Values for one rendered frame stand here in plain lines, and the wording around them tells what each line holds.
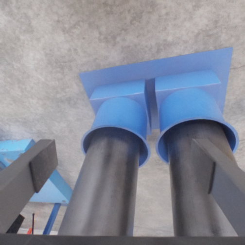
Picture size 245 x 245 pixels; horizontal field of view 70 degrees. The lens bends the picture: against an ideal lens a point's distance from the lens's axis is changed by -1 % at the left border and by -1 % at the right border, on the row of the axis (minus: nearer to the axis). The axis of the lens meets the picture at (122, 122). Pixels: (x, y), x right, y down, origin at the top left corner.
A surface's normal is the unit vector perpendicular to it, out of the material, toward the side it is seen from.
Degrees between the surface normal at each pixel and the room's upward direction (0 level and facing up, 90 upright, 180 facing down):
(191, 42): 0
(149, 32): 0
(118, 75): 0
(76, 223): 90
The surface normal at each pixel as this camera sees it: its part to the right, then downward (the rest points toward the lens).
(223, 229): -0.26, -0.75
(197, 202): -0.61, -0.65
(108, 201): 0.31, -0.69
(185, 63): -0.14, 0.65
